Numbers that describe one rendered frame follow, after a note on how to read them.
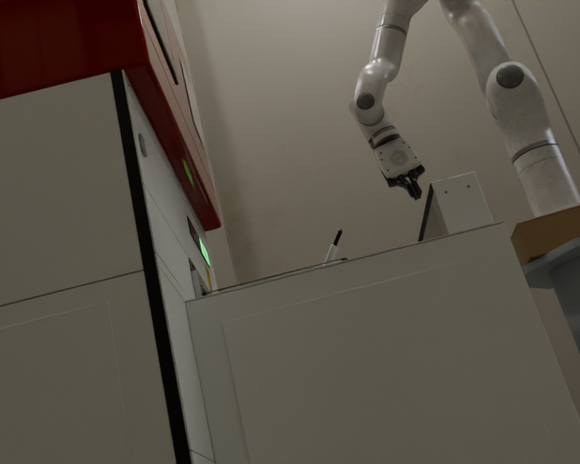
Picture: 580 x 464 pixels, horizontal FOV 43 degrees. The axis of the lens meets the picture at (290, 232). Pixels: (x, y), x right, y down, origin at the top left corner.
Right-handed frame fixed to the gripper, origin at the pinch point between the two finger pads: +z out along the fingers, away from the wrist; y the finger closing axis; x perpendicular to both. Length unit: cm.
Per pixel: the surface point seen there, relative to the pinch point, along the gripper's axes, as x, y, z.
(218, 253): 244, -57, -109
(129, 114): -66, -57, -11
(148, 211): -66, -60, 8
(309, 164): 251, 20, -142
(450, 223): -40.1, -8.4, 24.5
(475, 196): -40.1, -1.1, 21.7
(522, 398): -47, -15, 61
